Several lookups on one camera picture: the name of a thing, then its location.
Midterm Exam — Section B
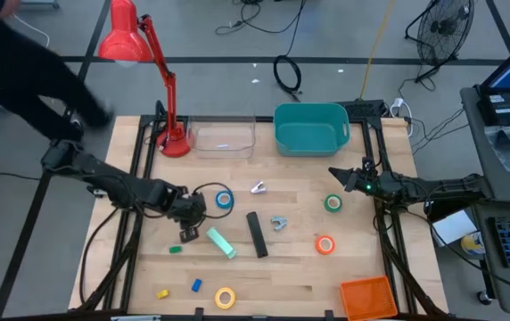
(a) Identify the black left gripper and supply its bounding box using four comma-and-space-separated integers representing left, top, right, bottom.
169, 192, 208, 244

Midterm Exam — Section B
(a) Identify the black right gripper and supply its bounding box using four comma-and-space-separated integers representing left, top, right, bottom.
327, 167, 392, 197

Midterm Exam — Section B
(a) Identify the green tape roll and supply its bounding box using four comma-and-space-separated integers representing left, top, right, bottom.
324, 193, 343, 214

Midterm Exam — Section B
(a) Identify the mint green stapler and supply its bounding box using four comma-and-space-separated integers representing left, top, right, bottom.
205, 226, 238, 260

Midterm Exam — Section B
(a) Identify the blue tape roll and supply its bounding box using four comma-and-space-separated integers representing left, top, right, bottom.
215, 190, 235, 210

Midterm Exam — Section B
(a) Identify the teal plastic bin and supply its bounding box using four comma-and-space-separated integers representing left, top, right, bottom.
273, 103, 351, 158

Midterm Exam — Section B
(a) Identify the yellow tape roll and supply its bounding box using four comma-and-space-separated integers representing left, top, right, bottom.
214, 286, 237, 310

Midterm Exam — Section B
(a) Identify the orange container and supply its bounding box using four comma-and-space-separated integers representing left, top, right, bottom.
315, 235, 336, 256

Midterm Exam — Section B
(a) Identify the black power strip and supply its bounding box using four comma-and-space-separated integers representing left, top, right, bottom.
338, 99, 386, 119

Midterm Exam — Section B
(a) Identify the white power adapter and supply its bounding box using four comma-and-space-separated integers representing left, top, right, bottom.
390, 96, 415, 137

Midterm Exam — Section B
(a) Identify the clear plastic bin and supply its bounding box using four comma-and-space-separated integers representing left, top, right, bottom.
186, 114, 257, 161

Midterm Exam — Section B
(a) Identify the white paper sheet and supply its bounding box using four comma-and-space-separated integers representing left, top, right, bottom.
431, 209, 479, 248

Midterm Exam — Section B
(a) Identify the orange plastic basket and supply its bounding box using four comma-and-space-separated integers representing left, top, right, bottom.
340, 275, 399, 321

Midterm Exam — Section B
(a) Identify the yellow blue round object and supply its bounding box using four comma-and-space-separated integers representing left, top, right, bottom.
460, 231, 487, 257

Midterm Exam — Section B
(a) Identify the grey desk cart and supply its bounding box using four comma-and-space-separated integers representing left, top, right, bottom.
459, 84, 510, 316

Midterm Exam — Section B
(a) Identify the small black computer box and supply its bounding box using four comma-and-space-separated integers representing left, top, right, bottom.
476, 92, 510, 128

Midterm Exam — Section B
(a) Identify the black floor fan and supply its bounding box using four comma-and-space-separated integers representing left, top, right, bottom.
404, 0, 477, 84

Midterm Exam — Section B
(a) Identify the red desk lamp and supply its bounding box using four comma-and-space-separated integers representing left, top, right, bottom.
97, 0, 193, 159

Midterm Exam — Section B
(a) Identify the person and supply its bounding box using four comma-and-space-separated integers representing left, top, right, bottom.
0, 0, 114, 143

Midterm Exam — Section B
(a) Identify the grey metal cart base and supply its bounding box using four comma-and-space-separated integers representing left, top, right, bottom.
18, 0, 60, 10

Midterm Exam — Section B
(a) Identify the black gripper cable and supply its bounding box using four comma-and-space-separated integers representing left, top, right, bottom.
192, 181, 235, 220

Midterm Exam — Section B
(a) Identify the black arm base cable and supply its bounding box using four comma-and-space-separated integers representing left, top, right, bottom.
78, 207, 120, 307

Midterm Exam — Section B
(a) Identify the coiled black cable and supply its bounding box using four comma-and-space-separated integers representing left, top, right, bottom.
273, 54, 303, 103

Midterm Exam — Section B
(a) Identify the yellow cable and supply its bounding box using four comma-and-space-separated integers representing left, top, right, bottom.
359, 0, 398, 100

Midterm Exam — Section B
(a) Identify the black hanging cable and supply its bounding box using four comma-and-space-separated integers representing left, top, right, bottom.
286, 0, 308, 58

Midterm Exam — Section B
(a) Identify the black cable with plug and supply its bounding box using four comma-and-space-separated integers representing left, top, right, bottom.
214, 0, 283, 36

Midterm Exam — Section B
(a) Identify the white cable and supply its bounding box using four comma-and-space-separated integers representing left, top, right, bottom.
12, 12, 51, 48

